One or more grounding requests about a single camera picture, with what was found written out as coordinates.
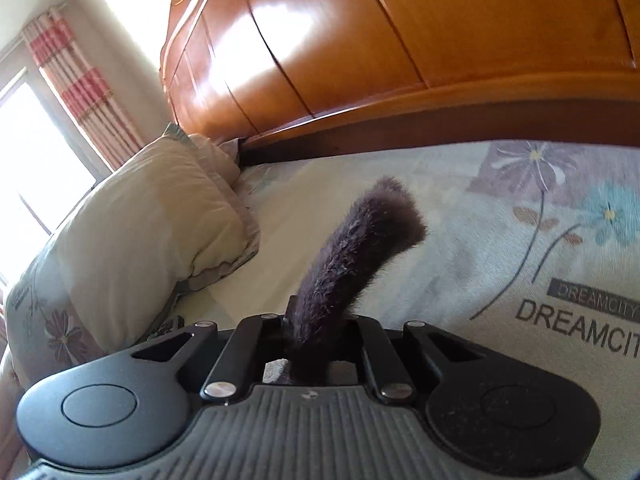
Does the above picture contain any pink striped right curtain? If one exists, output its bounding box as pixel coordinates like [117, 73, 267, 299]
[22, 6, 144, 170]

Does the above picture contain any striped pastel bed sheet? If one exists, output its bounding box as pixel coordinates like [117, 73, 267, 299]
[0, 138, 640, 480]

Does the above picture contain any dark green patterned packet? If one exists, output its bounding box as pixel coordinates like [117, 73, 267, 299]
[146, 315, 186, 341]

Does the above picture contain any bright window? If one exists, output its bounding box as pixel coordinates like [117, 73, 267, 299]
[1, 44, 111, 290]

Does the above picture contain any dark brown fuzzy sweater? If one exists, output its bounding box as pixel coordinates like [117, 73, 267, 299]
[285, 177, 426, 350]

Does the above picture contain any floral cream pillow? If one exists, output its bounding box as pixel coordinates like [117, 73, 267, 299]
[6, 126, 259, 388]

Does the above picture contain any orange wooden headboard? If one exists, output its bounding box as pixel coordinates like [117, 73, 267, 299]
[160, 0, 639, 164]

